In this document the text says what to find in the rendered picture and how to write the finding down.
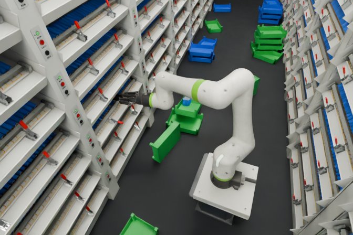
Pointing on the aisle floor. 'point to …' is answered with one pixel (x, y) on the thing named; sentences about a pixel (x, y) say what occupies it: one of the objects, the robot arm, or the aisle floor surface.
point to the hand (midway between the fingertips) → (116, 97)
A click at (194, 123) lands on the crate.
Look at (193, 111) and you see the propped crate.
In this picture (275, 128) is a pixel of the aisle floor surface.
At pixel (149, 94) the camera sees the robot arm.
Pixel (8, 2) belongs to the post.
